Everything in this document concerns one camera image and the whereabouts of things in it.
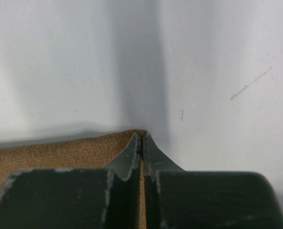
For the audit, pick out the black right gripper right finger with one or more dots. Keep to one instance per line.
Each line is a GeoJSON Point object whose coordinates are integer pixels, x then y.
{"type": "Point", "coordinates": [179, 199]}

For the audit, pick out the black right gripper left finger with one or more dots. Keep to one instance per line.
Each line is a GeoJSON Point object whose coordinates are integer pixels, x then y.
{"type": "Point", "coordinates": [75, 198]}

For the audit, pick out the brown cloth napkin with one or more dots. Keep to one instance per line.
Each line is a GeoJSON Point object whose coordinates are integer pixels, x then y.
{"type": "Point", "coordinates": [81, 153]}

